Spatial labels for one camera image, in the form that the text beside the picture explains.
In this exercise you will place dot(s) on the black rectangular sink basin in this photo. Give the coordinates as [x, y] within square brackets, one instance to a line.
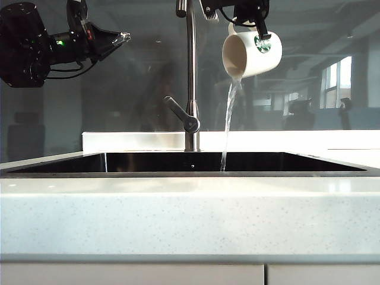
[148, 163]

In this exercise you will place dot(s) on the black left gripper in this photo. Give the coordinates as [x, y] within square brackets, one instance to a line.
[87, 41]

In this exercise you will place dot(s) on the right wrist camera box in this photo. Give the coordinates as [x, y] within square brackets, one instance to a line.
[209, 12]

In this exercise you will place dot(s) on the steel gooseneck faucet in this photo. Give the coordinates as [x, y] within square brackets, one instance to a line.
[191, 59]

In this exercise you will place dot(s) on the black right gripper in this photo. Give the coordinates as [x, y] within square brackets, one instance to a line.
[250, 7]

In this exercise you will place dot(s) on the grey cabinet door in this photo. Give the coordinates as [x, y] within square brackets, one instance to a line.
[323, 275]
[130, 275]

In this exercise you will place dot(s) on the white Starbucks logo mug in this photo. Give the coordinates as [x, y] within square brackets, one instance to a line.
[258, 62]

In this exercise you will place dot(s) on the poured water stream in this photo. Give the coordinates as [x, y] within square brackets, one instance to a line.
[230, 118]

